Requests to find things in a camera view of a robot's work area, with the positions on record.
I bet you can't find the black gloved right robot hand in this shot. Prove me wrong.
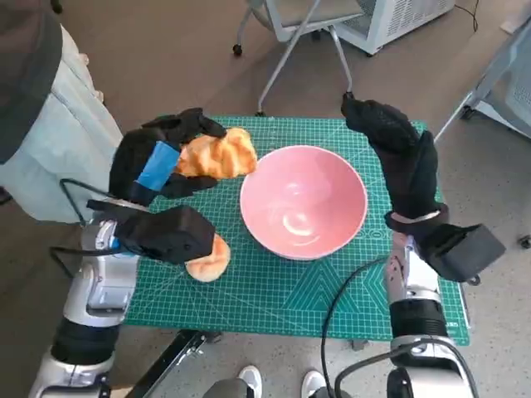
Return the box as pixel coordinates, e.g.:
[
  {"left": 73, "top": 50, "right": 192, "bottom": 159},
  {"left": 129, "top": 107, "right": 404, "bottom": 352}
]
[{"left": 339, "top": 93, "right": 440, "bottom": 221}]

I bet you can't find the round toy bread bun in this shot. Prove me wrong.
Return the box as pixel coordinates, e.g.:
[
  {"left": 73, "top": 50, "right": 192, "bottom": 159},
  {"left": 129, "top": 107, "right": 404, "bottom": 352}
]
[{"left": 184, "top": 232, "right": 231, "bottom": 284}]

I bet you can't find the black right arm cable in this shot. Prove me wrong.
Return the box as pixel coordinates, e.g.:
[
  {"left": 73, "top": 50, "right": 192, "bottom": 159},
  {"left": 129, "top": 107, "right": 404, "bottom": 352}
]
[{"left": 321, "top": 256, "right": 420, "bottom": 398}]

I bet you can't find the black folding table leg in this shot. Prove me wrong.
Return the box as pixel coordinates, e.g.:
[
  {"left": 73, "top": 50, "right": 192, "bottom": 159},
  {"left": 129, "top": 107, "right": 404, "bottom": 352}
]
[{"left": 128, "top": 329, "right": 223, "bottom": 398}]

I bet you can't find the green cutting mat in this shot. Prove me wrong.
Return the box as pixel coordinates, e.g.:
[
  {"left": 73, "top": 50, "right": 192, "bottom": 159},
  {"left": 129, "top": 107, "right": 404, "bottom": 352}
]
[{"left": 124, "top": 115, "right": 473, "bottom": 346}]

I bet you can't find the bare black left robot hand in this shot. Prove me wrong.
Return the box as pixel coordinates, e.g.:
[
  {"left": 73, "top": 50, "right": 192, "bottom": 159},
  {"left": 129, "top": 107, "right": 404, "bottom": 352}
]
[{"left": 108, "top": 107, "right": 228, "bottom": 207}]

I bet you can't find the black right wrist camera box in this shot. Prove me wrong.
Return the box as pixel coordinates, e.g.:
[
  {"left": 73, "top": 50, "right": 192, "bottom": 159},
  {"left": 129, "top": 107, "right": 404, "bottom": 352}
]
[{"left": 421, "top": 223, "right": 507, "bottom": 283}]

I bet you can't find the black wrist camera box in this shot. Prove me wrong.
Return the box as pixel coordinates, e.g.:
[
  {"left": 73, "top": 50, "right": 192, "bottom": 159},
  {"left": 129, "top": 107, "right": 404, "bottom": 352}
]
[
  {"left": 114, "top": 205, "right": 217, "bottom": 265},
  {"left": 421, "top": 223, "right": 507, "bottom": 283}
]

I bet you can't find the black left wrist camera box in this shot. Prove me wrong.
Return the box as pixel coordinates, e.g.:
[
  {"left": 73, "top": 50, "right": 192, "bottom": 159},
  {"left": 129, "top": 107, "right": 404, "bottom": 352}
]
[{"left": 114, "top": 205, "right": 217, "bottom": 265}]

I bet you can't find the white perforated cabinet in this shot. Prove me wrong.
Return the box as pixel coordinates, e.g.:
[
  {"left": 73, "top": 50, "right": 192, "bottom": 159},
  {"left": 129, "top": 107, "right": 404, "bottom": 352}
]
[{"left": 335, "top": 0, "right": 455, "bottom": 56}]

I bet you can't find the grey metal rack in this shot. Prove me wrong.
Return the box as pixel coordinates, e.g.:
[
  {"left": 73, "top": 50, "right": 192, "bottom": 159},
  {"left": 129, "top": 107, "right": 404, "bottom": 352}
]
[{"left": 433, "top": 16, "right": 531, "bottom": 142}]

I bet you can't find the pink bowl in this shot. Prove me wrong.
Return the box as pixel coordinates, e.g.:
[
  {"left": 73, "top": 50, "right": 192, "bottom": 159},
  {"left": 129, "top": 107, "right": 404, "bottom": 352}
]
[{"left": 239, "top": 144, "right": 369, "bottom": 261}]

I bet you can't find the long toy bread loaf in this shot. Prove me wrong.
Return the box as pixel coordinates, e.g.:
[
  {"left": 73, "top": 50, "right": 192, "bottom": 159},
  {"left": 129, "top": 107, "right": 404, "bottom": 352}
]
[{"left": 173, "top": 127, "right": 258, "bottom": 180}]

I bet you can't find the grey office chair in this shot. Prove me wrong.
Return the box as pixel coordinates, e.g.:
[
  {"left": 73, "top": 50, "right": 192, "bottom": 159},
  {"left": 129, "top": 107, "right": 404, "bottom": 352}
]
[{"left": 231, "top": 0, "right": 377, "bottom": 117}]

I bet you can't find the thin black floor cable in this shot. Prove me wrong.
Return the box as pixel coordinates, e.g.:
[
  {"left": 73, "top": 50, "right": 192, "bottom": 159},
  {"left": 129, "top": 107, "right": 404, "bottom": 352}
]
[{"left": 454, "top": 0, "right": 480, "bottom": 32}]

